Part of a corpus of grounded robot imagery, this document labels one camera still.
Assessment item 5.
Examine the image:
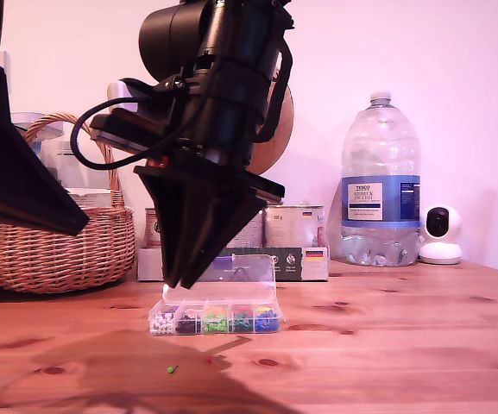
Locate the thin black camera cable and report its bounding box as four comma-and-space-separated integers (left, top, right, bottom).
69, 97, 176, 172

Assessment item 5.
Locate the clear plastic pin box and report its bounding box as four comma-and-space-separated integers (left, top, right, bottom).
148, 254, 285, 336

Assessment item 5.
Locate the white cardboard carton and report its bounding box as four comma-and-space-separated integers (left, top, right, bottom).
65, 187, 114, 208

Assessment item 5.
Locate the small white round camera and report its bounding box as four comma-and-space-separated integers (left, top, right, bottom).
418, 204, 463, 266

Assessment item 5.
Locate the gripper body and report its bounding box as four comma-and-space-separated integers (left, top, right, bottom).
91, 101, 287, 202

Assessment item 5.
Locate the clear plastic container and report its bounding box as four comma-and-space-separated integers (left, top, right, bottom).
13, 112, 66, 185

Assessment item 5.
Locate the clear bottle white cap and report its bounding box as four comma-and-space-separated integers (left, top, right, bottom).
56, 141, 86, 191

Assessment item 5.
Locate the white wall light switch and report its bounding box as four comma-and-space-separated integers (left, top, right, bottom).
0, 50, 12, 94

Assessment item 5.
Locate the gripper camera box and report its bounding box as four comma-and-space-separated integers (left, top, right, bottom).
107, 80, 146, 114

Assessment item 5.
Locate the wicker basket with handle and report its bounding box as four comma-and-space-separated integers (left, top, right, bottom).
0, 112, 138, 295

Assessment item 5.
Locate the large clear water bottle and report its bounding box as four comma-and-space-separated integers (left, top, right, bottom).
325, 91, 422, 267

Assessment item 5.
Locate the white can flag print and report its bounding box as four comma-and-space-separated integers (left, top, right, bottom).
264, 205, 325, 249

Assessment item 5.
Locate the flat black arm cable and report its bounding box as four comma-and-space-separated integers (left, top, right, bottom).
252, 10, 296, 144

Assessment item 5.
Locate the white can red label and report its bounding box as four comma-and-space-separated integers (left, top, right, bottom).
237, 213, 267, 249

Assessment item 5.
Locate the cardboard tray of cans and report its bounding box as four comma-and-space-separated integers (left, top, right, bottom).
137, 246, 330, 283

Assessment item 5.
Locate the cork globe on stand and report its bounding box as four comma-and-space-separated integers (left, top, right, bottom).
248, 80, 295, 178

